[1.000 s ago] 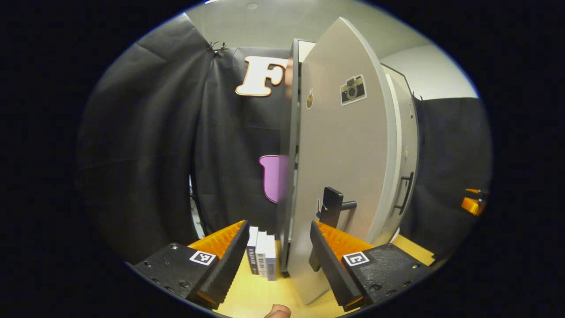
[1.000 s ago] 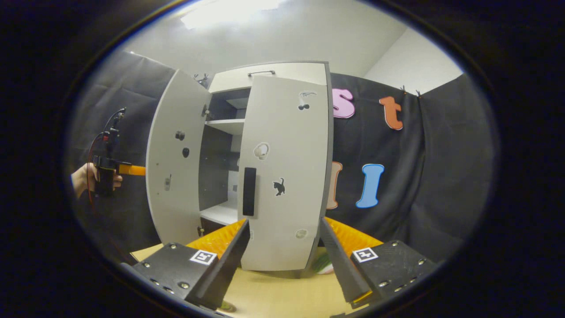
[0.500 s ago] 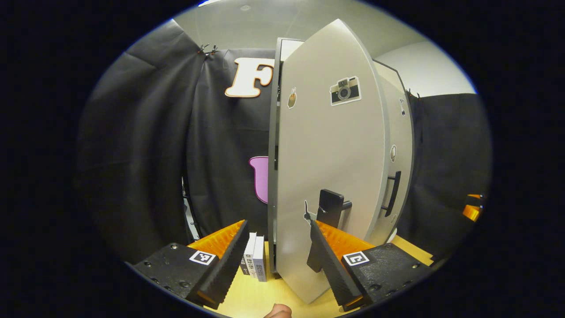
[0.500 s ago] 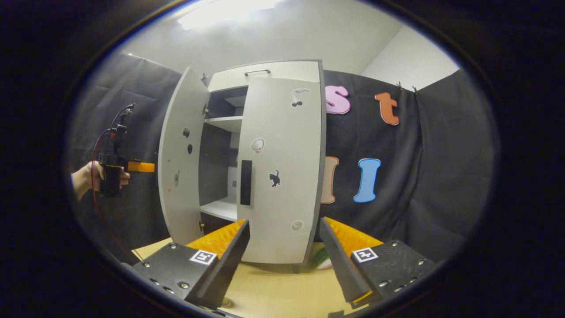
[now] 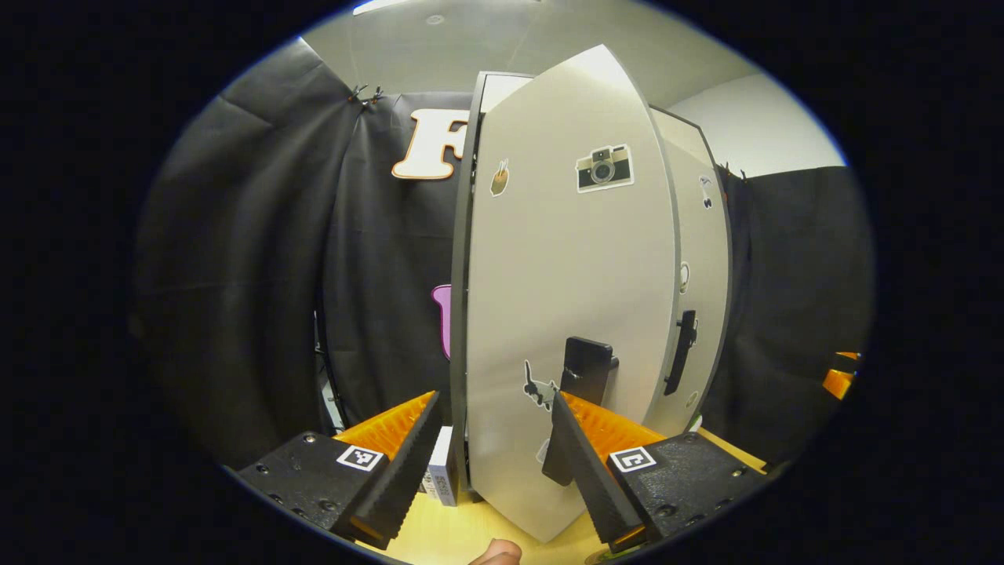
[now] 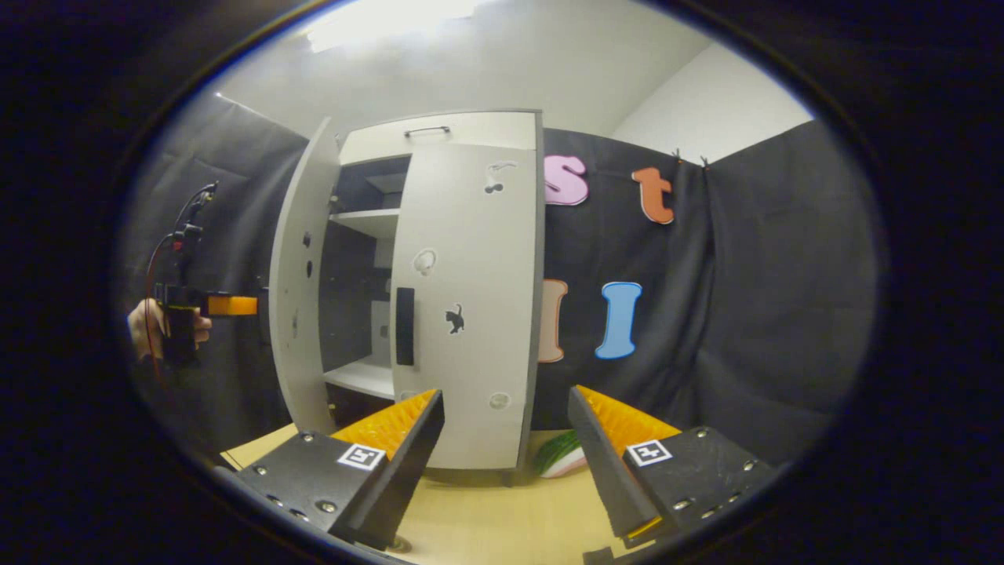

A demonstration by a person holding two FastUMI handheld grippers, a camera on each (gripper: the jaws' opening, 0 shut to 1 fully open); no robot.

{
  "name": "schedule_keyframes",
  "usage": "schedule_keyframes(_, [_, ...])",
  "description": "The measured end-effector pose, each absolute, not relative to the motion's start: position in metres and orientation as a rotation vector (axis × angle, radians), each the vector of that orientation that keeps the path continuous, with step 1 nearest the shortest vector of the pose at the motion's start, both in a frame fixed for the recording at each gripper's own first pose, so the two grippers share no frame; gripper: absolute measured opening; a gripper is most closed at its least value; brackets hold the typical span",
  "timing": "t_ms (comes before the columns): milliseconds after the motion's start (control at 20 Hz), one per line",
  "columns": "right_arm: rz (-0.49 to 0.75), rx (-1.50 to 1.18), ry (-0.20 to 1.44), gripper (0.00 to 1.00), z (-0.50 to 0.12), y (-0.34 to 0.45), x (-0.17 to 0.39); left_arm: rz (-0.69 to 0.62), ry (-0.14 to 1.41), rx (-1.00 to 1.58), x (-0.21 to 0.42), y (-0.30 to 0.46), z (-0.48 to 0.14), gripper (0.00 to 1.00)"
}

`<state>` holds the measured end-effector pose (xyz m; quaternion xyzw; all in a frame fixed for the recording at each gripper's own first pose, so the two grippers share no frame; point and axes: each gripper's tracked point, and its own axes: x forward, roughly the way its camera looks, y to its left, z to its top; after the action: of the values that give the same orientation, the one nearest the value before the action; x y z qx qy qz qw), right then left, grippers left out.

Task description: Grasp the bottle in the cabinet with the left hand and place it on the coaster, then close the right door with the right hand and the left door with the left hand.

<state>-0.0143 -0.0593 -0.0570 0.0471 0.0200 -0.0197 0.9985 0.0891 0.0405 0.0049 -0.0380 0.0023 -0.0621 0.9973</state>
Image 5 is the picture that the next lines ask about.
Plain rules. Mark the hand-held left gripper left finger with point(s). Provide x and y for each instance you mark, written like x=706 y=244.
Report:
x=408 y=471

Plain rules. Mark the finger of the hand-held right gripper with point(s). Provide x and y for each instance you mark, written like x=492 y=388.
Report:
x=847 y=362
x=838 y=383

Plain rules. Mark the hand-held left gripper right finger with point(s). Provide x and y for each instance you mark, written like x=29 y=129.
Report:
x=596 y=486

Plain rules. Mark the round brown coaster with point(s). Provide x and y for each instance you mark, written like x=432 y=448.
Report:
x=596 y=557

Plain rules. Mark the white cabinet door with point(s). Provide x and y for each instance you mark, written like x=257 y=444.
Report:
x=565 y=275
x=702 y=235

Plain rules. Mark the grey and white cabinet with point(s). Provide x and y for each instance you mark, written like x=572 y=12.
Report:
x=459 y=314

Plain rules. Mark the white book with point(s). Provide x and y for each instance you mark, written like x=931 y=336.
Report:
x=443 y=471

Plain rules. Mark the black backdrop cloth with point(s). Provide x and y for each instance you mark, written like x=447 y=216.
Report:
x=235 y=275

